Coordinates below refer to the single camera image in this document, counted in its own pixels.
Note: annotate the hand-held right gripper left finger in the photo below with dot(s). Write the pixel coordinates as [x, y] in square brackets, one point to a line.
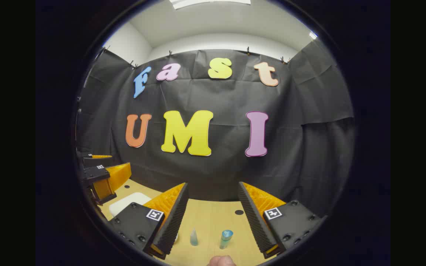
[174, 218]

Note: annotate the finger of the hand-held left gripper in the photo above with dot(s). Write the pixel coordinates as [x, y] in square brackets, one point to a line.
[100, 156]
[118, 175]

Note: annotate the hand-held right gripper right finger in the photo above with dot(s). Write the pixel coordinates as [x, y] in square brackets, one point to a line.
[253, 218]

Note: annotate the light blue skincare tube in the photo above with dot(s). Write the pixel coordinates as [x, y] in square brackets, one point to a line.
[194, 239]

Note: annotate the white suitcase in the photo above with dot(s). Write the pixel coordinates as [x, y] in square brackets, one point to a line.
[126, 204]

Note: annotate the blue capped skincare bottle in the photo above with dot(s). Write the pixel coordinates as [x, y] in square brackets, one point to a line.
[226, 238]

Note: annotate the ceiling light panel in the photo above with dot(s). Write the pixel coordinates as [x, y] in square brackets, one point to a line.
[209, 2]

